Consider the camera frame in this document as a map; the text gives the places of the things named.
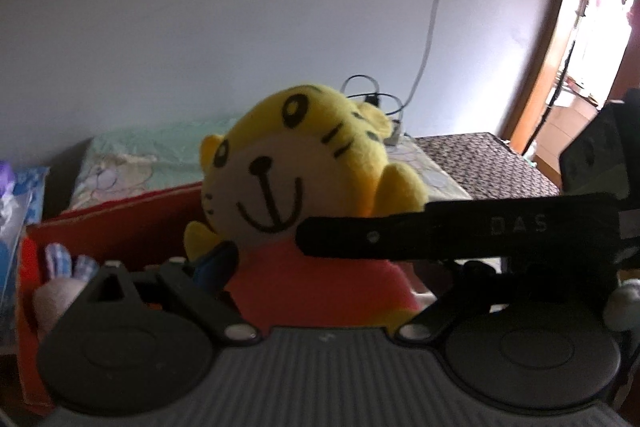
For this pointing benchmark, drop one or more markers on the pink bunny plush checkered ears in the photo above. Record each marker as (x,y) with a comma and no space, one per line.
(55,297)

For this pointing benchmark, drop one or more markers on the yellow tiger plush toy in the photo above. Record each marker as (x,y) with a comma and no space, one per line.
(280,187)

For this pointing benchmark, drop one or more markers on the red cardboard box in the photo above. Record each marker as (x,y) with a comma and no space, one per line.
(125,232)

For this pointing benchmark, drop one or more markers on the green printed bed sheet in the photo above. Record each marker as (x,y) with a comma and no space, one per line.
(150,157)

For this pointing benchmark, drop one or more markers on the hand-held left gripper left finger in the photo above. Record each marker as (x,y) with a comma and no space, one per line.
(216,264)

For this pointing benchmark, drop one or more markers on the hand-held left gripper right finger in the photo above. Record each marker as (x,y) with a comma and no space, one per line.
(450,307)

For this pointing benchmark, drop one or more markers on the wooden door frame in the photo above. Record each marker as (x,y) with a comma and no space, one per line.
(540,72)

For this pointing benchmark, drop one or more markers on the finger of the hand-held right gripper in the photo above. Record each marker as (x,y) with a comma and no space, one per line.
(450,232)

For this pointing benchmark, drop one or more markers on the blue printed plastic bag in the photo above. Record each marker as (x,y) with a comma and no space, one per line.
(20,207)

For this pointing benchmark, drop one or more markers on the white charger plug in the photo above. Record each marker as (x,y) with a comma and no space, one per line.
(395,133)

